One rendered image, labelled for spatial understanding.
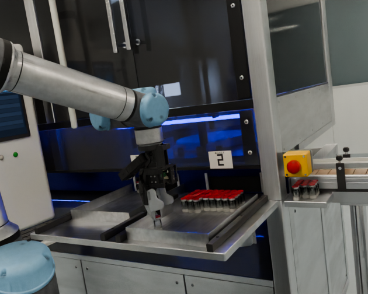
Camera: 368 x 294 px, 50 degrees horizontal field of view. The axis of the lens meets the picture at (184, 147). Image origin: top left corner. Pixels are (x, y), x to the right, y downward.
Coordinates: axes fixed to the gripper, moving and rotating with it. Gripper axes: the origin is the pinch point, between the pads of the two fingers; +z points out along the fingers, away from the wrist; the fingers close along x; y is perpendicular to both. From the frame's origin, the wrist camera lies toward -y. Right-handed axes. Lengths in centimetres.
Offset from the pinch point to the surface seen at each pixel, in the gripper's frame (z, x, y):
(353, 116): 27, 491, -13
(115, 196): 3.9, 27.7, -39.3
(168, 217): 5.0, 11.3, -3.5
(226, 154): -10.6, 30.5, 9.8
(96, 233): 5.4, -4.2, -19.6
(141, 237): 4.3, -6.7, -0.7
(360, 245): 24, 45, 47
